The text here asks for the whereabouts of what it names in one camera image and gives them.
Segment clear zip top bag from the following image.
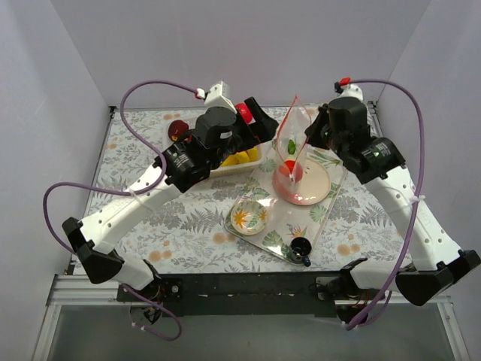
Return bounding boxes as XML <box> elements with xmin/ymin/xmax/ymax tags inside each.
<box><xmin>273</xmin><ymin>97</ymin><xmax>322</xmax><ymax>206</ymax></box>

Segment white radish toy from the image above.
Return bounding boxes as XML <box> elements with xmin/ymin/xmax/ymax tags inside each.
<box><xmin>286</xmin><ymin>139</ymin><xmax>297</xmax><ymax>156</ymax></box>

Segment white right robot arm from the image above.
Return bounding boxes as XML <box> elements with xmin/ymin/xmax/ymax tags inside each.
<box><xmin>305</xmin><ymin>97</ymin><xmax>480</xmax><ymax>306</ymax></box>

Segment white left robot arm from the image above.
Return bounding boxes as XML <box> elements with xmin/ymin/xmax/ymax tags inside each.
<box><xmin>62</xmin><ymin>98</ymin><xmax>278</xmax><ymax>301</ymax></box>

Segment yellow banana bunch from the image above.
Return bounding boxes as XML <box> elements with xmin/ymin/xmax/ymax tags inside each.
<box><xmin>221</xmin><ymin>147</ymin><xmax>259</xmax><ymax>167</ymax></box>

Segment red pomegranate on basket rim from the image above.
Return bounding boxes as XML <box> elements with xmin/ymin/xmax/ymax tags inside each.
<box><xmin>235</xmin><ymin>102</ymin><xmax>253</xmax><ymax>124</ymax></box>

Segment dark red apple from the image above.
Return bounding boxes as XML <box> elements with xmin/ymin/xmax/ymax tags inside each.
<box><xmin>168</xmin><ymin>120</ymin><xmax>189</xmax><ymax>142</ymax></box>

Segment white plastic fruit basket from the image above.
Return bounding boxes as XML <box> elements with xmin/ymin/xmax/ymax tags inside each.
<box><xmin>165</xmin><ymin>112</ymin><xmax>266</xmax><ymax>177</ymax></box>

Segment pink white plate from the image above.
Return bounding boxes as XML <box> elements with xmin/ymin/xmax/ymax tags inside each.
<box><xmin>273</xmin><ymin>159</ymin><xmax>331</xmax><ymax>206</ymax></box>

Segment floral small bowl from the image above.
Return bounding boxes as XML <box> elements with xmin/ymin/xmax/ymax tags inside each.
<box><xmin>230</xmin><ymin>200</ymin><xmax>268</xmax><ymax>235</ymax></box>

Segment leaf pattern tray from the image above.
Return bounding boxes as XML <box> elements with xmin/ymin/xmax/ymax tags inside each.
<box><xmin>225</xmin><ymin>146</ymin><xmax>346</xmax><ymax>264</ymax></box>

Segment floral tablecloth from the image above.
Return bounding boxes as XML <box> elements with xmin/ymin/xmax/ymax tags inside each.
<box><xmin>96</xmin><ymin>109</ymin><xmax>403</xmax><ymax>274</ymax></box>

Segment dark blue cup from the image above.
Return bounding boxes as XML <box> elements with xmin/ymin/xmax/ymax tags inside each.
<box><xmin>287</xmin><ymin>237</ymin><xmax>312</xmax><ymax>267</ymax></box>

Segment black base bar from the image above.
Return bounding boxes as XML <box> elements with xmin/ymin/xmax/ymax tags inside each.
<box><xmin>116</xmin><ymin>271</ymin><xmax>377</xmax><ymax>319</ymax></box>

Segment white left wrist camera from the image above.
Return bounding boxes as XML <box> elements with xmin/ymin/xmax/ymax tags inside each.
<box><xmin>195</xmin><ymin>80</ymin><xmax>235</xmax><ymax>111</ymax></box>

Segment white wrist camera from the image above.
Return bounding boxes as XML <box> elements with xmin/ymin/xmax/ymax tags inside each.
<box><xmin>195</xmin><ymin>80</ymin><xmax>235</xmax><ymax>111</ymax></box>
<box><xmin>334</xmin><ymin>77</ymin><xmax>364</xmax><ymax>102</ymax></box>

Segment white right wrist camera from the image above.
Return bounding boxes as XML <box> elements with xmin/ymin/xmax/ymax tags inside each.
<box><xmin>334</xmin><ymin>77</ymin><xmax>364</xmax><ymax>102</ymax></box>

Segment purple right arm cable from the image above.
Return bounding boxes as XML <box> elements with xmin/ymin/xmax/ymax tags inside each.
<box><xmin>343</xmin><ymin>77</ymin><xmax>426</xmax><ymax>332</ymax></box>

